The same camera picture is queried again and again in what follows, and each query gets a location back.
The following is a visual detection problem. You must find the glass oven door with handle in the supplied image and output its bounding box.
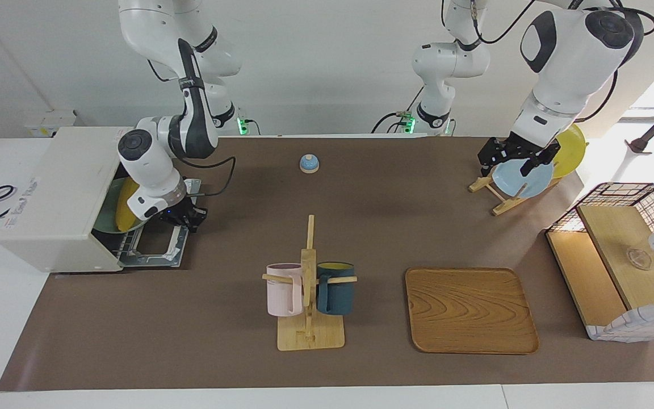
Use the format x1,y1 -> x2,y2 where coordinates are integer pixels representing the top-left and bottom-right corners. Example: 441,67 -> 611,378
116,178 -> 203,269

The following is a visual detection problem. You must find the yellow corn cob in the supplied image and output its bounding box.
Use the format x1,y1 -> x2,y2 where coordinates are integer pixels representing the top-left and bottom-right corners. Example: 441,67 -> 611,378
115,177 -> 146,232

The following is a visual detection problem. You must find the light green plate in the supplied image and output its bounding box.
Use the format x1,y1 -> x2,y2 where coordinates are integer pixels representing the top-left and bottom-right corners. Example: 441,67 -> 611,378
92,177 -> 152,235

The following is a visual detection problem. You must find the white toaster oven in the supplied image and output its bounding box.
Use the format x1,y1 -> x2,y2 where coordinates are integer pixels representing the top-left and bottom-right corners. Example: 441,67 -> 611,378
0,126 -> 136,273

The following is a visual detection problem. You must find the light blue plate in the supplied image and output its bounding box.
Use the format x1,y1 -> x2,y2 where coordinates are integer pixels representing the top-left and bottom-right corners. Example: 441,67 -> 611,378
492,159 -> 555,199

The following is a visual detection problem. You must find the wooden plate rack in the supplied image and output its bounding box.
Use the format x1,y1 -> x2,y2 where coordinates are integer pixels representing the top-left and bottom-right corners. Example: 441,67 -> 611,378
468,170 -> 560,216

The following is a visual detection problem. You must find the yellow plate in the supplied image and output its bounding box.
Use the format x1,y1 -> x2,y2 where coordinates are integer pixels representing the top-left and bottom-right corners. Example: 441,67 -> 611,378
551,124 -> 587,180

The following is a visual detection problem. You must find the brown table mat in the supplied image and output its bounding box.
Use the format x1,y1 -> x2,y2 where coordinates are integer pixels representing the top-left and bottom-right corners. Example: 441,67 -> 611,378
0,136 -> 654,391

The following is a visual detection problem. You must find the pink mug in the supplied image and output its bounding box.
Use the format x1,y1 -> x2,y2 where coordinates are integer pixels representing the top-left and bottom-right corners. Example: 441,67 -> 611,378
266,263 -> 305,317

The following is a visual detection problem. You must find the brown wooden tray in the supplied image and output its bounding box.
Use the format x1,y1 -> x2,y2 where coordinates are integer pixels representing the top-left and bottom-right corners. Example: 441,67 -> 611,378
405,268 -> 539,355

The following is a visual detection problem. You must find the small clear glass dish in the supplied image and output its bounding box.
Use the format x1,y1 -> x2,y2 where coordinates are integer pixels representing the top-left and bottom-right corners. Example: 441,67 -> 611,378
625,248 -> 652,270

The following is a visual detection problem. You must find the dark blue mug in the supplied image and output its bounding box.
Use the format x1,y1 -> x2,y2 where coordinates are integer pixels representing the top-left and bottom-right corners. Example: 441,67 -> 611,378
316,261 -> 355,316

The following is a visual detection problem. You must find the wooden mug rack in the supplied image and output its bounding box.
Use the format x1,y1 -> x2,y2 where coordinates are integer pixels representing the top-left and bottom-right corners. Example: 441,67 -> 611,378
262,214 -> 358,352

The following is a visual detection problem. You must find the white checkered cloth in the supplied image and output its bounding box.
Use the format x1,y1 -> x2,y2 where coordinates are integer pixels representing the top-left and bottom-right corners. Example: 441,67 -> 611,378
585,299 -> 654,343

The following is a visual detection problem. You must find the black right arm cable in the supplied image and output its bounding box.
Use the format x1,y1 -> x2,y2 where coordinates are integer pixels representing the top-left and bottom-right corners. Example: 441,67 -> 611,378
146,57 -> 237,198

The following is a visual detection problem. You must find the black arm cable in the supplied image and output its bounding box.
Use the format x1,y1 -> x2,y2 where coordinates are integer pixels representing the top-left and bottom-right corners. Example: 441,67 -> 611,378
146,57 -> 237,198
441,0 -> 654,123

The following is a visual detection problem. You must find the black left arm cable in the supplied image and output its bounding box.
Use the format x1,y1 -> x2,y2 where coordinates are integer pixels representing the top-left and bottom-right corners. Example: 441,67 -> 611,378
441,0 -> 654,123

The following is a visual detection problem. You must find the black base cable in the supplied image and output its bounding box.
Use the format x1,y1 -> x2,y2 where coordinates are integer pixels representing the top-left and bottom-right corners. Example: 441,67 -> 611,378
371,85 -> 425,134

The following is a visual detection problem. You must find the wire basket with wooden shelves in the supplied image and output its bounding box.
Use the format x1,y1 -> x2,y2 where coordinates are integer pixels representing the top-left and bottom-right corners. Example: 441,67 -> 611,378
546,182 -> 654,343

